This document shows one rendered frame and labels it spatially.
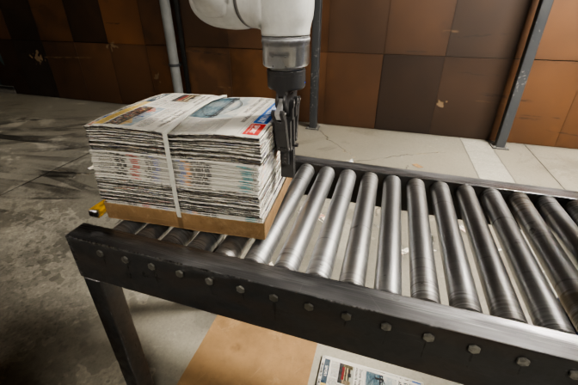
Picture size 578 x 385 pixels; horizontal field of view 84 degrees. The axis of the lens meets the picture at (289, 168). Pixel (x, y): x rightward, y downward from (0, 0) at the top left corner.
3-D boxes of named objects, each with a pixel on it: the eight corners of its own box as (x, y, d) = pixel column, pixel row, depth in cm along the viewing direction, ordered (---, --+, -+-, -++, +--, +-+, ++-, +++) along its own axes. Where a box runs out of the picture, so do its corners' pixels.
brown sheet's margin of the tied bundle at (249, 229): (194, 231, 69) (192, 214, 67) (241, 171, 94) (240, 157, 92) (266, 241, 66) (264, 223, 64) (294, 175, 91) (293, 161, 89)
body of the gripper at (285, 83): (274, 63, 66) (276, 106, 70) (260, 70, 59) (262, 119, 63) (310, 64, 64) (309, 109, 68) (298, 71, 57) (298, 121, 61)
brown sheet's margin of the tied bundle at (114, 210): (107, 217, 73) (102, 201, 71) (173, 163, 98) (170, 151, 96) (169, 226, 70) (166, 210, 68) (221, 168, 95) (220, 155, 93)
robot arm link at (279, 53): (253, 37, 56) (255, 71, 59) (303, 38, 54) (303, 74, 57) (271, 33, 64) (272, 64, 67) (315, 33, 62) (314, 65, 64)
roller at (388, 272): (370, 312, 57) (373, 292, 55) (382, 186, 97) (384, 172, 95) (399, 319, 56) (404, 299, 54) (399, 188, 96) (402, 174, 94)
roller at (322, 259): (300, 295, 61) (301, 275, 59) (340, 180, 101) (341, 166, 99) (326, 301, 60) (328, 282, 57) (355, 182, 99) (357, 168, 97)
